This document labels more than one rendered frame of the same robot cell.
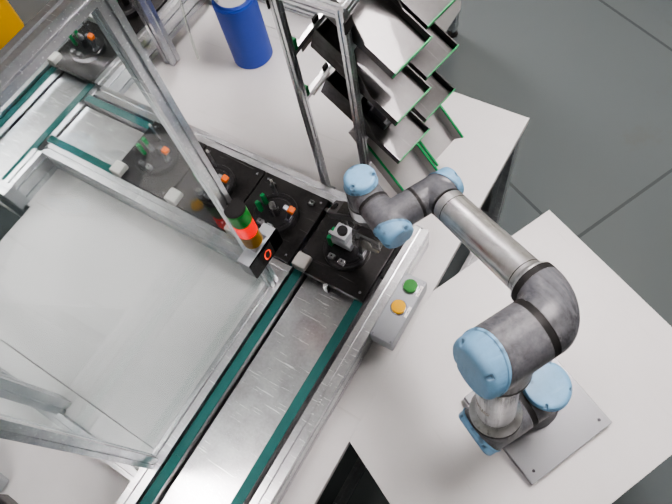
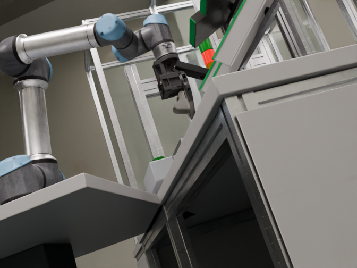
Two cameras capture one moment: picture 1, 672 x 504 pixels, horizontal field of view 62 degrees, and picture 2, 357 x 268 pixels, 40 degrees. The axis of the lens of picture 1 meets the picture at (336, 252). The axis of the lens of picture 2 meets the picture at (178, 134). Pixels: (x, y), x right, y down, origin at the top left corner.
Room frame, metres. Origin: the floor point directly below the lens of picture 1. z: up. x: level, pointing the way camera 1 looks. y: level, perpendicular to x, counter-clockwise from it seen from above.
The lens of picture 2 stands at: (1.31, -1.34, 0.61)
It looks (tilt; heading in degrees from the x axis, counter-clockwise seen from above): 17 degrees up; 119
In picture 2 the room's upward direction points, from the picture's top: 19 degrees counter-clockwise
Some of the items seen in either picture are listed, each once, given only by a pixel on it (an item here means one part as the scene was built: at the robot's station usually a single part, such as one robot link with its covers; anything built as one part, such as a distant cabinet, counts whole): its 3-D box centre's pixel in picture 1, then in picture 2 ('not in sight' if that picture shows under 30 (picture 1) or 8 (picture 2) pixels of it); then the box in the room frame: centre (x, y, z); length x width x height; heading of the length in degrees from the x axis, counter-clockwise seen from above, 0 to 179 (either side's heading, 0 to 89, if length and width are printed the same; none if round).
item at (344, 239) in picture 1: (340, 234); not in sight; (0.75, -0.03, 1.06); 0.08 x 0.04 x 0.07; 44
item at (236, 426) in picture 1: (290, 338); not in sight; (0.56, 0.20, 0.91); 0.84 x 0.28 x 0.10; 133
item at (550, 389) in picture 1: (539, 389); (16, 179); (0.20, -0.36, 1.06); 0.13 x 0.12 x 0.14; 106
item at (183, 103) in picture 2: not in sight; (184, 105); (0.69, -0.11, 1.10); 0.06 x 0.03 x 0.09; 43
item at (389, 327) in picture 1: (398, 311); (159, 177); (0.53, -0.12, 0.93); 0.21 x 0.07 x 0.06; 133
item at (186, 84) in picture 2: not in sight; (186, 89); (0.71, -0.10, 1.15); 0.05 x 0.02 x 0.09; 133
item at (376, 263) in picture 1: (347, 251); not in sight; (0.75, -0.03, 0.96); 0.24 x 0.24 x 0.02; 43
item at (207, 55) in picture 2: (244, 225); (210, 58); (0.70, 0.18, 1.34); 0.05 x 0.05 x 0.05
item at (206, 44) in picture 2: (238, 214); (205, 46); (0.70, 0.18, 1.39); 0.05 x 0.05 x 0.05
